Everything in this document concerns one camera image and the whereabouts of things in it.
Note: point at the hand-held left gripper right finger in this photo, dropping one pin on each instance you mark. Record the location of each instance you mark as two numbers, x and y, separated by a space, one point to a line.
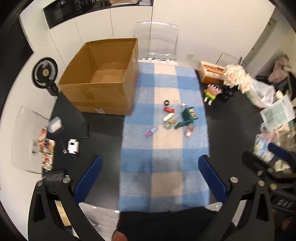
212 178

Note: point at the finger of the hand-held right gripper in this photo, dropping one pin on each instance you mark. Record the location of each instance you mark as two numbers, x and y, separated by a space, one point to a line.
253 163
279 151

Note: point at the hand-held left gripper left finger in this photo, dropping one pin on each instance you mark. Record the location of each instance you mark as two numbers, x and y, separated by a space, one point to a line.
89 178

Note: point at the small red bottle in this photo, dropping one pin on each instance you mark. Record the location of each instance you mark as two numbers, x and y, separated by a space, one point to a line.
189 131

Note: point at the silver metal disc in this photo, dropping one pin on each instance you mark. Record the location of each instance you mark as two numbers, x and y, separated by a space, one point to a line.
167 126

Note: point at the gold binder clip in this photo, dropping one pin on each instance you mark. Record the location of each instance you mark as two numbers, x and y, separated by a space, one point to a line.
172 120

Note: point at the cream wooden stick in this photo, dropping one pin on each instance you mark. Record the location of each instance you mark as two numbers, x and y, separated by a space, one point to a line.
168 116

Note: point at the small purple bottle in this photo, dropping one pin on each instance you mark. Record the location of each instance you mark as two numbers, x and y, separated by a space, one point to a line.
151 131

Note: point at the brown cardboard box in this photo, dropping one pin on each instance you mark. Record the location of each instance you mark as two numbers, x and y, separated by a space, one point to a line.
99 97

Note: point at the red candy packet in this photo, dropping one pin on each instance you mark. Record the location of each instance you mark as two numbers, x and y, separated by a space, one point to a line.
168 109

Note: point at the small white device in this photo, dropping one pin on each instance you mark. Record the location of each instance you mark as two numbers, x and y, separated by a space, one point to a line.
74 146

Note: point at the folded newspaper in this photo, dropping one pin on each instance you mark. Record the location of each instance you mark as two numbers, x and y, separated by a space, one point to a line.
277 112

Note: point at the blue checkered blanket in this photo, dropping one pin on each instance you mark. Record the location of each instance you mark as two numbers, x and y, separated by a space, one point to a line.
161 150

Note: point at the clear plastic bag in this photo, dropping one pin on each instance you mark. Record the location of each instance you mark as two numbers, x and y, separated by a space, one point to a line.
261 95

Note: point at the small clear plastic box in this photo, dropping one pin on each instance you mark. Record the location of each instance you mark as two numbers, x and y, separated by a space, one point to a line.
54 125

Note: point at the clear acrylic chair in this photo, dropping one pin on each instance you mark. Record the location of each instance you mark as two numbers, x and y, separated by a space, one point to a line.
157 39
227 59
23 139

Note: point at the cartoon boy figure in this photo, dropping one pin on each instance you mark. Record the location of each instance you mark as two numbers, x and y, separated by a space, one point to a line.
211 92

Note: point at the pink clothes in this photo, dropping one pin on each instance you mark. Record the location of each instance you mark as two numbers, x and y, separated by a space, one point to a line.
281 69

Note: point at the cream rose bouquet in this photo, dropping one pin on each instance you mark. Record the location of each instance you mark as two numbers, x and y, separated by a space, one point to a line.
238 77

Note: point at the orange cardboard box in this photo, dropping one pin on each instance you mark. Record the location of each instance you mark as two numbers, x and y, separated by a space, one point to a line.
211 73

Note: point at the black desk fan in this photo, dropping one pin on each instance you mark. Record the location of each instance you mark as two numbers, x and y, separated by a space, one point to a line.
45 73

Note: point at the white cloth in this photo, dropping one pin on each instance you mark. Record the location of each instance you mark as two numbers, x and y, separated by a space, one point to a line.
159 60

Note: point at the black window blind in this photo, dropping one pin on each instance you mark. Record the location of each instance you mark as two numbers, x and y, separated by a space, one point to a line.
13 46

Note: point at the white wall socket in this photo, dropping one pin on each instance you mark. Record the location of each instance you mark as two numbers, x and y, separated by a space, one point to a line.
190 55

